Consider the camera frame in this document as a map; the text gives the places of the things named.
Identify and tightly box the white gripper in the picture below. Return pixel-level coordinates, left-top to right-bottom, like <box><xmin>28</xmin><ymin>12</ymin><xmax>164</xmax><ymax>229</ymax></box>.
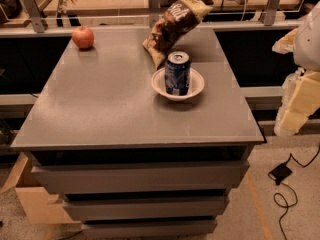
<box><xmin>272</xmin><ymin>2</ymin><xmax>320</xmax><ymax>134</ymax></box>

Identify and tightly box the blue pepsi can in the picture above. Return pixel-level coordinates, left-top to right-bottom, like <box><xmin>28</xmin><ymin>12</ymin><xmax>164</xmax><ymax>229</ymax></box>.
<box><xmin>165</xmin><ymin>51</ymin><xmax>191</xmax><ymax>96</ymax></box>

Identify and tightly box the middle metal bracket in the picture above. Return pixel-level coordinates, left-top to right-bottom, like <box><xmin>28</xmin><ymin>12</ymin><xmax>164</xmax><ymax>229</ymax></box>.
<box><xmin>148</xmin><ymin>0</ymin><xmax>159</xmax><ymax>27</ymax></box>

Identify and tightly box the left metal bracket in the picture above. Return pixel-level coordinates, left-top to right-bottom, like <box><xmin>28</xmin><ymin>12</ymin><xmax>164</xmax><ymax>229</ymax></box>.
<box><xmin>22</xmin><ymin>0</ymin><xmax>45</xmax><ymax>33</ymax></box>

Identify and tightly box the right metal bracket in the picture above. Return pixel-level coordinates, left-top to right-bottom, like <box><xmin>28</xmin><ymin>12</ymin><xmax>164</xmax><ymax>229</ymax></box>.
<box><xmin>259</xmin><ymin>0</ymin><xmax>280</xmax><ymax>26</ymax></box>

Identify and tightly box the white paper bowl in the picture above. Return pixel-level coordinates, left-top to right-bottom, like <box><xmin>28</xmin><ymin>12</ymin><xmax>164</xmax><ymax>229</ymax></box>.
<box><xmin>151</xmin><ymin>68</ymin><xmax>205</xmax><ymax>101</ymax></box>

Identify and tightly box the grey drawer cabinet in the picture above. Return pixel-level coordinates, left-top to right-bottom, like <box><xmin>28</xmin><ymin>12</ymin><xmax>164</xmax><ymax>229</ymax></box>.
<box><xmin>12</xmin><ymin>28</ymin><xmax>263</xmax><ymax>240</ymax></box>

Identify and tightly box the red apple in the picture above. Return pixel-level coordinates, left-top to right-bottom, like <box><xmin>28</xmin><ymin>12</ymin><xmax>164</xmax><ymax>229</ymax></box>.
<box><xmin>72</xmin><ymin>26</ymin><xmax>94</xmax><ymax>49</ymax></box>

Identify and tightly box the metal bracket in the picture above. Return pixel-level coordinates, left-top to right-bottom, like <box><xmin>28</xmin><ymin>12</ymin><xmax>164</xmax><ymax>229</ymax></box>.
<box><xmin>148</xmin><ymin>0</ymin><xmax>159</xmax><ymax>27</ymax></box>
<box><xmin>259</xmin><ymin>0</ymin><xmax>280</xmax><ymax>26</ymax></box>
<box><xmin>22</xmin><ymin>0</ymin><xmax>45</xmax><ymax>33</ymax></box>

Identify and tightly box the black power adapter with cable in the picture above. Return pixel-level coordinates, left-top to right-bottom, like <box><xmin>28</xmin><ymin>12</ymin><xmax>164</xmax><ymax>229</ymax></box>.
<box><xmin>267</xmin><ymin>145</ymin><xmax>320</xmax><ymax>240</ymax></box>

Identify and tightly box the brown chip bag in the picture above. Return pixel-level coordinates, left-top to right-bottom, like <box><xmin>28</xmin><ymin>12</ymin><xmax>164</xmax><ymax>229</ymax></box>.
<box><xmin>143</xmin><ymin>0</ymin><xmax>212</xmax><ymax>68</ymax></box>

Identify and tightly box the cardboard box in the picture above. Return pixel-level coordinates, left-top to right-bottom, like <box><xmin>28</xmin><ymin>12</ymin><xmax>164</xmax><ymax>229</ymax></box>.
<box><xmin>0</xmin><ymin>152</ymin><xmax>75</xmax><ymax>224</ymax></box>

